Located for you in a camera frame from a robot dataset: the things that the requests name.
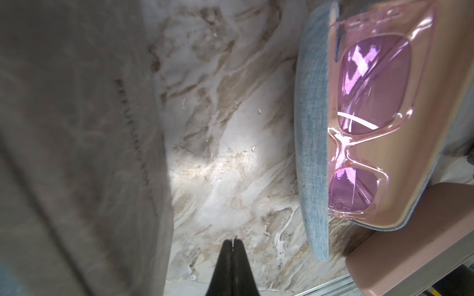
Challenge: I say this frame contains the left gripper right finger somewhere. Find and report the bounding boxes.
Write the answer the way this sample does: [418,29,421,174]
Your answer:
[232,238,260,296]

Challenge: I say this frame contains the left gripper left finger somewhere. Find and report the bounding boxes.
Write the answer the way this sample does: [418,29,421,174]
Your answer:
[206,240,233,296]

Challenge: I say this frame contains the mint glasses case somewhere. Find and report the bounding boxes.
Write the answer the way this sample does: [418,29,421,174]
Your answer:
[1,1,173,296]

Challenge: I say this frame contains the case with purple glasses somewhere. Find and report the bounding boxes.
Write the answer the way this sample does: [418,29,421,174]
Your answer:
[295,1,474,261]

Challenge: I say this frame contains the pink open glasses case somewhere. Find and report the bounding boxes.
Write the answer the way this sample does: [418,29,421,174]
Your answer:
[346,183,474,296]

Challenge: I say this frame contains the pink purple sunglasses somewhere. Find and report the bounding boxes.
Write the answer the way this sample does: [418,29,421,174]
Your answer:
[328,1,436,222]

